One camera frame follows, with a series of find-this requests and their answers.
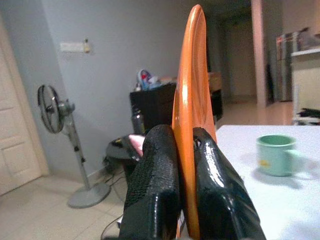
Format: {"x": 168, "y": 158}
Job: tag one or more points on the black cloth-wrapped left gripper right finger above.
{"x": 220, "y": 195}

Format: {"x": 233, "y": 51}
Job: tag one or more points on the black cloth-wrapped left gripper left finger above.
{"x": 152, "y": 180}

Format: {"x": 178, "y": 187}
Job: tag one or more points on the orange plate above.
{"x": 192, "y": 75}

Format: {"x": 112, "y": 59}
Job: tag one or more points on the pink cushion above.
{"x": 137, "y": 145}

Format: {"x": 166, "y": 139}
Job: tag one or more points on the dark metal water bottle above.
{"x": 137, "y": 122}

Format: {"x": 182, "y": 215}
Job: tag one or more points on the mint green mug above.
{"x": 272, "y": 157}

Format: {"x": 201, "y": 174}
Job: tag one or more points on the black cabinet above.
{"x": 155, "y": 105}

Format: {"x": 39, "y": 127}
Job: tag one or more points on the blue white clothes iron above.
{"x": 145, "y": 77}

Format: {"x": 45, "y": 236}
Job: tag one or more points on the wooden topped dark sideboard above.
{"x": 215, "y": 80}

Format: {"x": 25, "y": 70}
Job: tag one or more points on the pile of black white clothes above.
{"x": 308, "y": 116}

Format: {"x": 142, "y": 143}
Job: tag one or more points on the grey standing fan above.
{"x": 51, "y": 110}

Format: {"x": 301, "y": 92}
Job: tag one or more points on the stainless steel fridge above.
{"x": 283, "y": 70}

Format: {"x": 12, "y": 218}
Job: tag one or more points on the white counter shelf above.
{"x": 305, "y": 75}

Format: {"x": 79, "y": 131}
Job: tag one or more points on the white door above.
{"x": 15, "y": 112}

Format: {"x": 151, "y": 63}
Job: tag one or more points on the small wall plug device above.
{"x": 86, "y": 47}

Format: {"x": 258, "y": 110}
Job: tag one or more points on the white wall switch plate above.
{"x": 71, "y": 47}

